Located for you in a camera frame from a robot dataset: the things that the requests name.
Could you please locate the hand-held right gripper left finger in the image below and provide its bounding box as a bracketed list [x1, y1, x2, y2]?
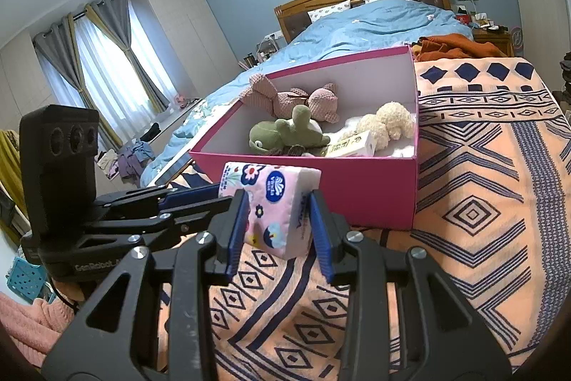
[41, 189, 251, 381]

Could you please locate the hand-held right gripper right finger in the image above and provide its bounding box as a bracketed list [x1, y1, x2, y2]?
[308, 189, 514, 381]

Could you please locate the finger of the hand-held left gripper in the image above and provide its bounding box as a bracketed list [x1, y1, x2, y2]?
[95, 182, 224, 213]
[88, 194, 238, 253]

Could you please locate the pink floral tissue pack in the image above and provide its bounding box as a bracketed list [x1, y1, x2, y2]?
[218, 161, 323, 260]

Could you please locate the pink box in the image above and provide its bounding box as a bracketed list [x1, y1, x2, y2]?
[188, 45, 420, 231]

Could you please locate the green frog plush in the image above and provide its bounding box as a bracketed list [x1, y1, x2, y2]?
[248, 104, 332, 155]

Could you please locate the gold and white gift box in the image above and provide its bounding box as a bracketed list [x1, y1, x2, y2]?
[325, 130, 378, 159]

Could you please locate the pink knitted rabbit plush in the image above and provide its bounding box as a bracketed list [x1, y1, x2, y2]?
[238, 73, 340, 125]

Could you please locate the cream curly bear plush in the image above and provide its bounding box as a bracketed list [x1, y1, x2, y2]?
[337, 101, 415, 150]

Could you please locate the person's left forearm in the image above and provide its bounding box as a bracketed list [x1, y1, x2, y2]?
[0, 292, 83, 368]

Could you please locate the dark smartphone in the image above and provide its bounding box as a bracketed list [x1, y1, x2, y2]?
[154, 160, 190, 187]

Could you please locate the yellow cloth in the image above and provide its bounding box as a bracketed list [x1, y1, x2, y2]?
[0, 129, 21, 203]

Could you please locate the black cloth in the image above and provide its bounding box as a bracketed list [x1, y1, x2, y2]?
[139, 122, 161, 143]

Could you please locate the white sheer curtain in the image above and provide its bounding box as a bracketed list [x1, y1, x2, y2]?
[45, 0, 177, 150]

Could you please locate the grey and yellow curtain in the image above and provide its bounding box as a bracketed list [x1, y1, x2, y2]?
[32, 12, 128, 150]
[85, 0, 169, 114]

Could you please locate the blue plastic basket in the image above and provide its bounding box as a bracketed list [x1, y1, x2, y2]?
[6, 257, 50, 304]

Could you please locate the black curtain rod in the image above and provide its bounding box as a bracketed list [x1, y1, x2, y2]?
[32, 0, 132, 40]

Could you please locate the cluttered bedside table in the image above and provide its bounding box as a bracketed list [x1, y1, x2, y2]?
[236, 35, 286, 71]

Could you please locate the wooden headboard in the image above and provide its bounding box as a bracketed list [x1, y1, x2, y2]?
[274, 0, 452, 43]

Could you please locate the wooden bed blue duvet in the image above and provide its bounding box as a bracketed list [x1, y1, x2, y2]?
[140, 0, 474, 187]

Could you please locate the orange cloth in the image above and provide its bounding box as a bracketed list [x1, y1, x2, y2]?
[413, 33, 507, 62]

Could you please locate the wooden nightstand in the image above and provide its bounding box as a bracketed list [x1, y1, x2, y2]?
[470, 26, 514, 58]

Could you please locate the small round fan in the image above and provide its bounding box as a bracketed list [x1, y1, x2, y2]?
[509, 24, 526, 50]

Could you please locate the pile of dark clothes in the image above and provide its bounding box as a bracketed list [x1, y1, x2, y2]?
[557, 51, 571, 105]

